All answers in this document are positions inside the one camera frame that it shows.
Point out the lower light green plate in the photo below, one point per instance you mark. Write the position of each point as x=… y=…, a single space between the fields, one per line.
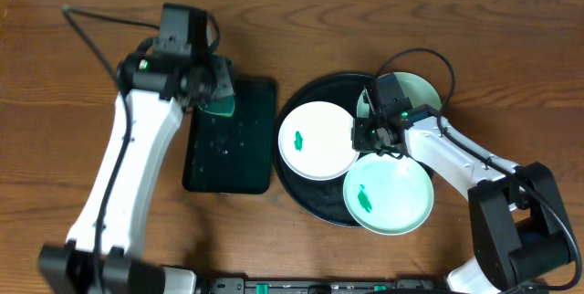
x=388 y=196

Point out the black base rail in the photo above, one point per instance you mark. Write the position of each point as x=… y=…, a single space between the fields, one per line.
x=234 y=285

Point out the upper light green plate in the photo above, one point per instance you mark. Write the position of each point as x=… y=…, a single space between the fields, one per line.
x=416 y=88

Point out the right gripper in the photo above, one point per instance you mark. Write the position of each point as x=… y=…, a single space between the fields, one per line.
x=359 y=141

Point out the light green plate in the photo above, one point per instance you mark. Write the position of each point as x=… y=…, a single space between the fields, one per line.
x=416 y=88
x=388 y=196

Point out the green sponge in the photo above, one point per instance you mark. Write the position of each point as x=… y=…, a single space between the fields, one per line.
x=224 y=107

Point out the round black tray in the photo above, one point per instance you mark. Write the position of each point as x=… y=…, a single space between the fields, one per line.
x=322 y=199

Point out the black rectangular tray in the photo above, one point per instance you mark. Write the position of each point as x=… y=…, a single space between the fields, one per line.
x=233 y=155

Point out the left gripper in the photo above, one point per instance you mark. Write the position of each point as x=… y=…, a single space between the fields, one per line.
x=224 y=82

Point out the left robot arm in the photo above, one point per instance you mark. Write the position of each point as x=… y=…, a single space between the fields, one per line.
x=103 y=248

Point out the white plate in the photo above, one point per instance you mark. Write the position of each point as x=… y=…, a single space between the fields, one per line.
x=314 y=141

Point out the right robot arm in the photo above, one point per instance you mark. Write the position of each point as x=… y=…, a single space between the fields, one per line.
x=522 y=237

